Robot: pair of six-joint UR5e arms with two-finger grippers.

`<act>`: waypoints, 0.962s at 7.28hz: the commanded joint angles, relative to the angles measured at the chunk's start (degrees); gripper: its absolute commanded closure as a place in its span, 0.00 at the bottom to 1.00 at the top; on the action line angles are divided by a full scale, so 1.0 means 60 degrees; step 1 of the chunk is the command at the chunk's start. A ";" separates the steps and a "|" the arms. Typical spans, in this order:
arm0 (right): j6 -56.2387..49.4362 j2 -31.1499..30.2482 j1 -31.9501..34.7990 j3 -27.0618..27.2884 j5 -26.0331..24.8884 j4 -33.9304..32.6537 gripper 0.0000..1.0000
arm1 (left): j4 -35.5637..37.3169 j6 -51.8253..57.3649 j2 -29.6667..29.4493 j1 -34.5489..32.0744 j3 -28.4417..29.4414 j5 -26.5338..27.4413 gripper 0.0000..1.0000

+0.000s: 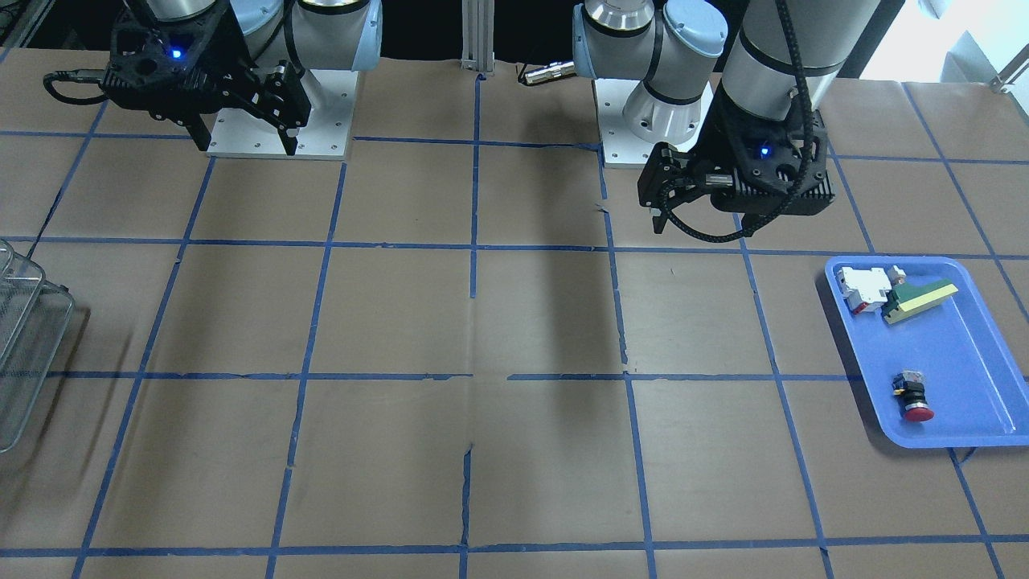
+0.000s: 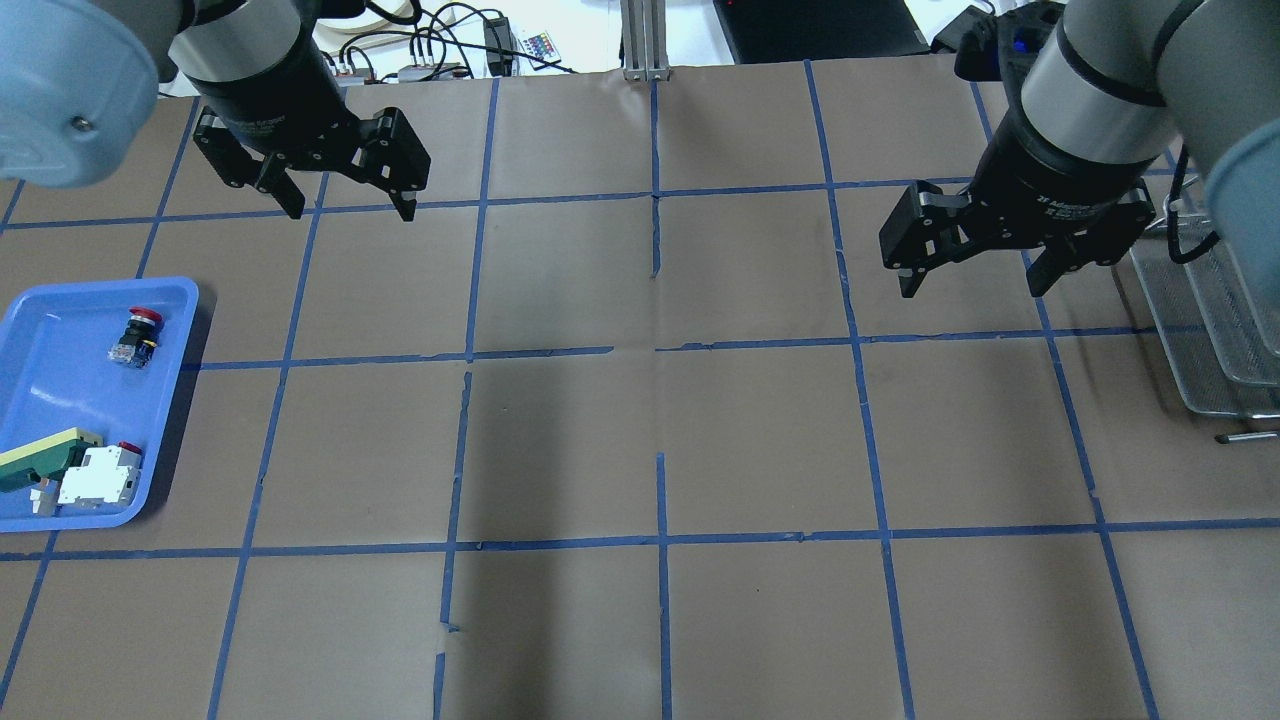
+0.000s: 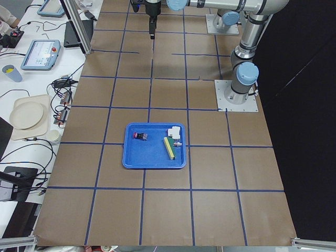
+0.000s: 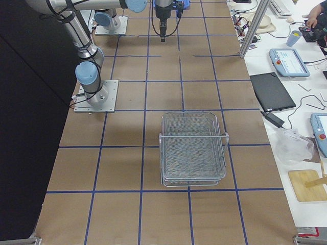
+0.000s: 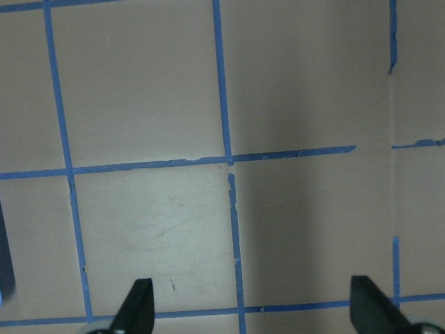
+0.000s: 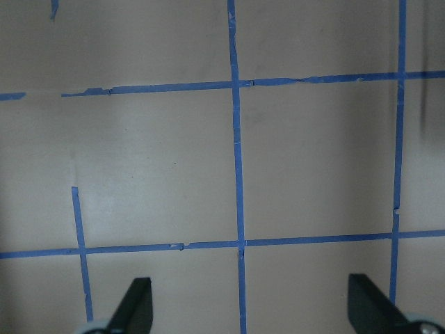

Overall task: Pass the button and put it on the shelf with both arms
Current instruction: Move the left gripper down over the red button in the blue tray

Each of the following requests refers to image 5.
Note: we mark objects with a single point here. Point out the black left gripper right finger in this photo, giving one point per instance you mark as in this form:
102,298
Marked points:
371,311

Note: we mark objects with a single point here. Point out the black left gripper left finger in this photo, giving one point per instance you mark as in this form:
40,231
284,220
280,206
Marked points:
136,314

